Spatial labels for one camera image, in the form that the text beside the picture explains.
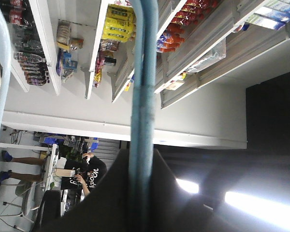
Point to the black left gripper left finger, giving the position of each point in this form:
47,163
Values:
104,209

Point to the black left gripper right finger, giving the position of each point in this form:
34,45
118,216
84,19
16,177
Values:
172,208

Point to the light blue shopping basket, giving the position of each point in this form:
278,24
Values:
142,118

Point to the person in black shirt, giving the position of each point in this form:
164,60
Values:
84,175

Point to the grey office chair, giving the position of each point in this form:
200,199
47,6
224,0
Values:
18,206

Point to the white office desk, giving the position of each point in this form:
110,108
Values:
48,170

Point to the white store shelving unit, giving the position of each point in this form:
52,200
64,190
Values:
66,48

